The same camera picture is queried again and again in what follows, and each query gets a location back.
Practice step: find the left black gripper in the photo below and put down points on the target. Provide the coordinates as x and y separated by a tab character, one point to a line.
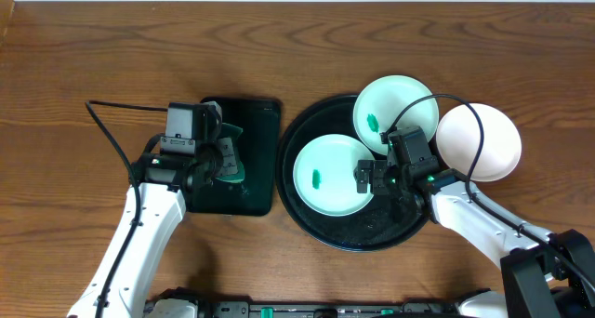
219	157

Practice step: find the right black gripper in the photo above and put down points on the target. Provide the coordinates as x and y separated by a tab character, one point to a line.
378	169

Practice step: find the mint green plate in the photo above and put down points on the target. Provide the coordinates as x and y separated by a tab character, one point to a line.
323	175
379	104

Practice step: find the white round plate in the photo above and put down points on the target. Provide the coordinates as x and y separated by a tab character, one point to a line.
465	130

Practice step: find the green scrubbing sponge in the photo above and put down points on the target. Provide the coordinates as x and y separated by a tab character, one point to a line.
234	132

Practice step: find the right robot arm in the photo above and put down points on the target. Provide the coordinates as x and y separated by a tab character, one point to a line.
544	274

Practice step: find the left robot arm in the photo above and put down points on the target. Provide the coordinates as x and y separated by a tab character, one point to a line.
174	166

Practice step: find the round black serving tray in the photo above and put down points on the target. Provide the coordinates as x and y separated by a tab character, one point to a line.
382	223

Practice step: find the dark rectangular sponge tray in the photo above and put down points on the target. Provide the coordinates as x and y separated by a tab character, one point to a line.
260	121

